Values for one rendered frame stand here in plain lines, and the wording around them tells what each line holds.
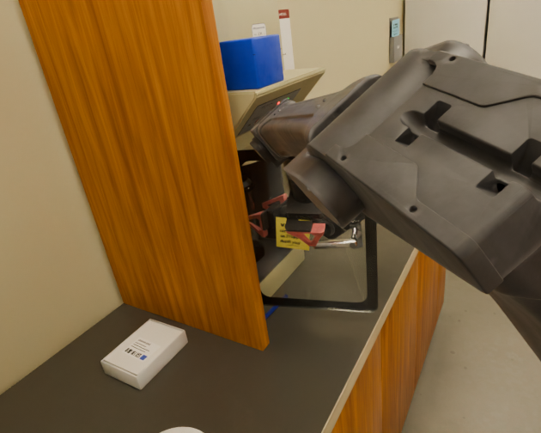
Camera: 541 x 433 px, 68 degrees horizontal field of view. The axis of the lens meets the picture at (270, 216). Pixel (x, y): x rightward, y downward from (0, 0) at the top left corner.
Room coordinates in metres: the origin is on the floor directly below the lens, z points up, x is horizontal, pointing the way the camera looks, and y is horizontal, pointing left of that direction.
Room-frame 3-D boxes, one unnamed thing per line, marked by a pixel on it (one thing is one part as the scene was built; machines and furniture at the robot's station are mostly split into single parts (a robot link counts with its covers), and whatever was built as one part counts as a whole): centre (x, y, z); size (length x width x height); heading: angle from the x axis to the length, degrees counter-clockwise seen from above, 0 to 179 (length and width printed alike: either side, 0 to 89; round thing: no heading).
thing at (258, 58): (0.87, 0.00, 1.56); 0.10 x 0.10 x 0.09; 56
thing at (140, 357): (0.75, 0.34, 0.96); 0.16 x 0.12 x 0.04; 147
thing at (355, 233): (0.74, -0.13, 1.20); 0.10 x 0.05 x 0.03; 71
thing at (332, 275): (0.79, -0.07, 1.19); 0.30 x 0.01 x 0.40; 71
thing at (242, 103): (0.94, -0.05, 1.46); 0.32 x 0.11 x 0.10; 146
